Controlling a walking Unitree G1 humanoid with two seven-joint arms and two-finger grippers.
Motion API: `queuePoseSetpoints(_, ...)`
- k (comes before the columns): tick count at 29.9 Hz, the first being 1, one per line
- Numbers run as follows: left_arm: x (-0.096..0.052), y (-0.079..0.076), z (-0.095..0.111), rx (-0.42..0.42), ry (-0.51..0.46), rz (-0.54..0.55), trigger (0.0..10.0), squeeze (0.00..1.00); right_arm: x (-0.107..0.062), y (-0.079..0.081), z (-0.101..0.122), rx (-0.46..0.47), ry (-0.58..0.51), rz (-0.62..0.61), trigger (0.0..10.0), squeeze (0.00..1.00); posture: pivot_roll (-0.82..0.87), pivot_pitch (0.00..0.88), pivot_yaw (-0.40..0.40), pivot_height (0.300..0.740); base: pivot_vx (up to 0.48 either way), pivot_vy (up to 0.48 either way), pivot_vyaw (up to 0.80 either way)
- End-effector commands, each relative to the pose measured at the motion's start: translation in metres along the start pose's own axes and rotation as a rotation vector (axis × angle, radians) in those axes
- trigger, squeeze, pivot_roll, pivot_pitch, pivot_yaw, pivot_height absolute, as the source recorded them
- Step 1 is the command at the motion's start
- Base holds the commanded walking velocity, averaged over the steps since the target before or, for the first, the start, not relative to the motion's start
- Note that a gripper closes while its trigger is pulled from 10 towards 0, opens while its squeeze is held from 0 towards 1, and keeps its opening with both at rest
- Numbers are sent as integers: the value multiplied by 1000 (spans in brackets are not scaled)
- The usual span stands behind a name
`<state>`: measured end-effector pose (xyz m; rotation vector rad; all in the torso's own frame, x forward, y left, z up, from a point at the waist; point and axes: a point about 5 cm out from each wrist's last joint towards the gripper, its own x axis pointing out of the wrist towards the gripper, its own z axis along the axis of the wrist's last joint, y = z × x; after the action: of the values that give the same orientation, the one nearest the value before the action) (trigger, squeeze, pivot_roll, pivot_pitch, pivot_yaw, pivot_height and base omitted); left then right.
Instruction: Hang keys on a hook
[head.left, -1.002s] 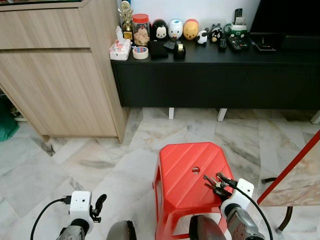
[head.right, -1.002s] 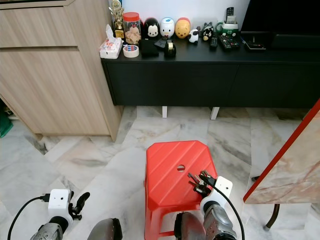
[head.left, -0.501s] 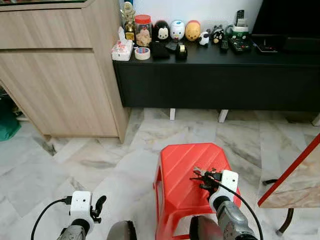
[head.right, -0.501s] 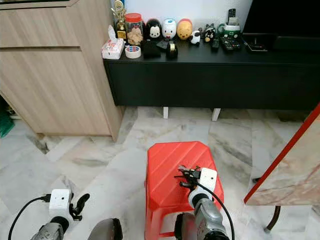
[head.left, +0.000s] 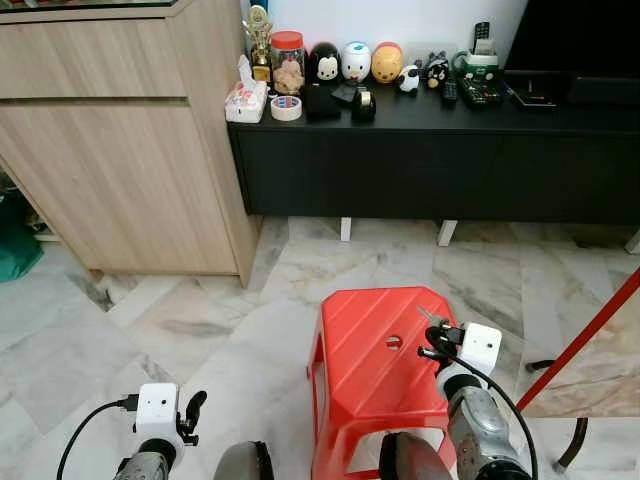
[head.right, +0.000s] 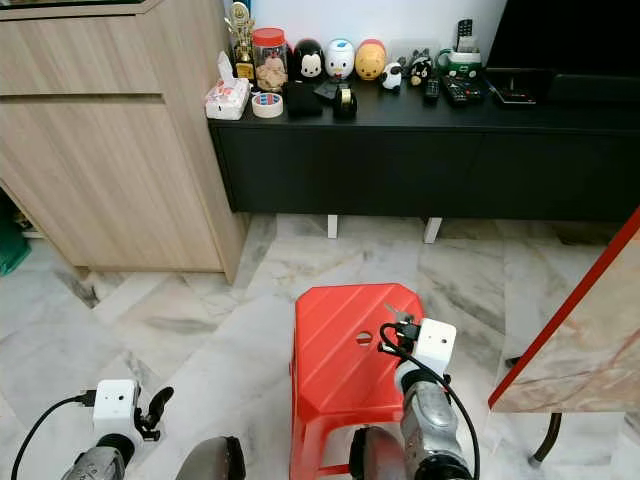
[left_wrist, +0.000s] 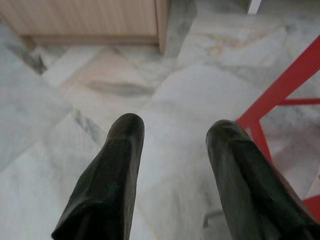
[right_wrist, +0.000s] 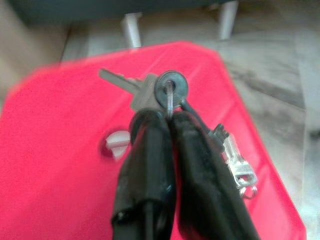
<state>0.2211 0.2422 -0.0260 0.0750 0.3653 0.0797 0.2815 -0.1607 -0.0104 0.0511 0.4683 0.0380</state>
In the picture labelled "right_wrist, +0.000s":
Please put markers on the red plastic stool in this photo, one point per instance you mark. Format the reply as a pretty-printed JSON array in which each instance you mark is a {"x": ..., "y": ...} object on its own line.
[{"x": 62, "y": 125}]

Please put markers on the black low console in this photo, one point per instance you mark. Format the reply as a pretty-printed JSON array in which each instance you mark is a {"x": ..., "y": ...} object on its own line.
[{"x": 130, "y": 27}]

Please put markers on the silver key bunch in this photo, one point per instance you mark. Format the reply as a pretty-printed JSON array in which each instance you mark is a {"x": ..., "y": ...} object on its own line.
[{"x": 142, "y": 90}]

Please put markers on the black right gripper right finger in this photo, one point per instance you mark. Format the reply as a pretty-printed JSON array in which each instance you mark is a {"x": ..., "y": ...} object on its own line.
[{"x": 200, "y": 187}]

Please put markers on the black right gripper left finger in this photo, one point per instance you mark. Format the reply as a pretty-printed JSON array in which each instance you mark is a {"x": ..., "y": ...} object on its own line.
[{"x": 150, "y": 162}]

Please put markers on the light wooden cabinet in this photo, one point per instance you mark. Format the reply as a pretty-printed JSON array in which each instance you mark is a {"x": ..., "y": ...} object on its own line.
[{"x": 25, "y": 50}]

